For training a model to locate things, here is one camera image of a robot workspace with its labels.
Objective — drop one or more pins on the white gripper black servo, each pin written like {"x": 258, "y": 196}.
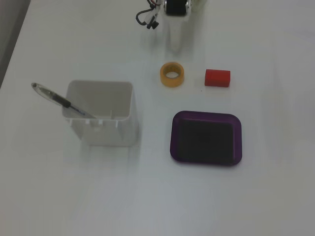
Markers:
{"x": 175, "y": 32}

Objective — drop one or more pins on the yellow masking tape roll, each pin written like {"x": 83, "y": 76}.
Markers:
{"x": 172, "y": 83}

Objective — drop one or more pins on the red ribbed plastic block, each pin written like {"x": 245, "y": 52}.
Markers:
{"x": 217, "y": 78}

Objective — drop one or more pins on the purple metal tray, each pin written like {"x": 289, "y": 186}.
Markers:
{"x": 204, "y": 115}

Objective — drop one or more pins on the white plastic pen holder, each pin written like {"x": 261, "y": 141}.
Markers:
{"x": 108, "y": 135}

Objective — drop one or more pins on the black ballpoint pen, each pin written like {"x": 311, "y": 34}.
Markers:
{"x": 56, "y": 98}

